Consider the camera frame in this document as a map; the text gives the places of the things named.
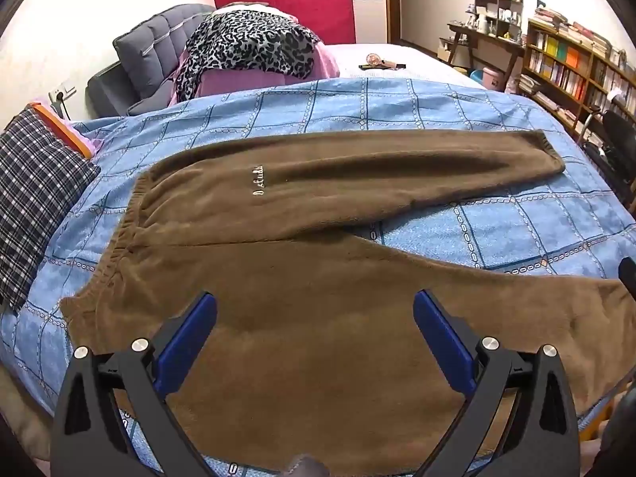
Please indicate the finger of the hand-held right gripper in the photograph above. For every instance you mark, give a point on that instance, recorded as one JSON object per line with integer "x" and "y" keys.
{"x": 628, "y": 278}

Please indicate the grey tufted cushion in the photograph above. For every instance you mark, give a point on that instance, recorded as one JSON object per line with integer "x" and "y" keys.
{"x": 149, "y": 44}

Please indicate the white bed sheet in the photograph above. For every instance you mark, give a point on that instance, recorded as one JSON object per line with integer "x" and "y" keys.
{"x": 422, "y": 59}

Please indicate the person's dark clothing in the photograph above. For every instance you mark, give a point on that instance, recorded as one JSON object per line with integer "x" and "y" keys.
{"x": 621, "y": 442}

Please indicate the orange and pink pillow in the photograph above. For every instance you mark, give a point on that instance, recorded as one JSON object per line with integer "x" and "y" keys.
{"x": 74, "y": 136}

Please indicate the dark wooden desk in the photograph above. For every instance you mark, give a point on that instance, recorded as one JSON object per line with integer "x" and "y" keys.
{"x": 489, "y": 39}

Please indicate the pink plastic bucket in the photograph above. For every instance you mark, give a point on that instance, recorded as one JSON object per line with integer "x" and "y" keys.
{"x": 493, "y": 78}

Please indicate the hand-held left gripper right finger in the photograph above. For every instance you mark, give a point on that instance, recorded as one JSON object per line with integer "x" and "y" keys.
{"x": 442, "y": 343}

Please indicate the brown fleece pants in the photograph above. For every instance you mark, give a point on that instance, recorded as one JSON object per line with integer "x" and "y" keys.
{"x": 323, "y": 303}

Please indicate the pink blanket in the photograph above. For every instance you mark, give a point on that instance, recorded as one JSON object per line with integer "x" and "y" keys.
{"x": 238, "y": 82}

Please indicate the wooden desktop shelf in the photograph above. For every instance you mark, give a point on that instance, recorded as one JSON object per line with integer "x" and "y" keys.
{"x": 497, "y": 5}

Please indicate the blue checked blanket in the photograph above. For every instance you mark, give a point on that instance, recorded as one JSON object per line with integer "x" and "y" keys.
{"x": 497, "y": 223}

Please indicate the white wall socket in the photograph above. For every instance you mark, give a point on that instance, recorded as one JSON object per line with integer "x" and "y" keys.
{"x": 63, "y": 92}

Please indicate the dark plaid pillow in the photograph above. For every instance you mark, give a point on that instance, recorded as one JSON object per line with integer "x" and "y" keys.
{"x": 39, "y": 184}

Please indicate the wooden bookshelf with books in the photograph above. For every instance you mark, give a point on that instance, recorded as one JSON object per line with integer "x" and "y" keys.
{"x": 561, "y": 64}

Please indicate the wooden door frame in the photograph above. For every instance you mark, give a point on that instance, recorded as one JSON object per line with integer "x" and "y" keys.
{"x": 392, "y": 0}

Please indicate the black chair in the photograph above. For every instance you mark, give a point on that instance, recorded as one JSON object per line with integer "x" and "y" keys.
{"x": 616, "y": 149}

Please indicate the leopard print cloth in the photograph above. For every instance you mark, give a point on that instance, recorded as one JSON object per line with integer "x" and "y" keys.
{"x": 248, "y": 42}

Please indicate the white pillow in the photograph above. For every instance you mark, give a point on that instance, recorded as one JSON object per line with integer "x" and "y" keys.
{"x": 248, "y": 6}

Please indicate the blue plastic basin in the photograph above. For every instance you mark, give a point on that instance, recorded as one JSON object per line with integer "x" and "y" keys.
{"x": 476, "y": 77}

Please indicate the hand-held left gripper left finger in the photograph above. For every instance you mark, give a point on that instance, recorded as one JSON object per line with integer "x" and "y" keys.
{"x": 185, "y": 345}

